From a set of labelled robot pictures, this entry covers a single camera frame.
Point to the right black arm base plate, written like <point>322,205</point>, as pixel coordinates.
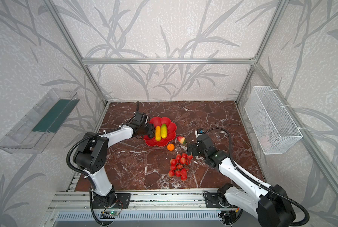
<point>213,200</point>

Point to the white wire mesh basket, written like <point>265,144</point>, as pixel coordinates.
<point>269,116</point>

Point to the clear plastic wall bin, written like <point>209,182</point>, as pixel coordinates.
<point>36,129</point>

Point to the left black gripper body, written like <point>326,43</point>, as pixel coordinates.
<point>149,130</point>

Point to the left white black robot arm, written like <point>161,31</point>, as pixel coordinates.
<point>88,156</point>

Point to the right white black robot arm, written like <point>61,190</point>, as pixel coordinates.
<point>269,204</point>

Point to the green circuit board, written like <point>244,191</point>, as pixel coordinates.
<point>110,214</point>

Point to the aluminium front rail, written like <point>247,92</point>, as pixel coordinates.
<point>140,200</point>

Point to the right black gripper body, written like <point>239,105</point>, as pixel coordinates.
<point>193,149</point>

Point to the red flower-shaped fruit bowl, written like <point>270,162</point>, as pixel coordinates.
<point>158,121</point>

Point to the yellow orange fake mango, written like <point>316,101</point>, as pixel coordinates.
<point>158,137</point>

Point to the small fake orange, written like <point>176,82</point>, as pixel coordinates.
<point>170,147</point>

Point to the red fake cherry tomato bunch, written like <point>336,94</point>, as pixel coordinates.
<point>180,165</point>

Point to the red fake peach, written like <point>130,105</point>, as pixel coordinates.
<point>181,139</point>

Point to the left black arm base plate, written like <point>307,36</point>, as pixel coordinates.
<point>116,201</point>

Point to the pink object in basket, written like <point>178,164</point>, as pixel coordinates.
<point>265,142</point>

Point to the yellow green fake fruit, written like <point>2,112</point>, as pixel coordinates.
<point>164,131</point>

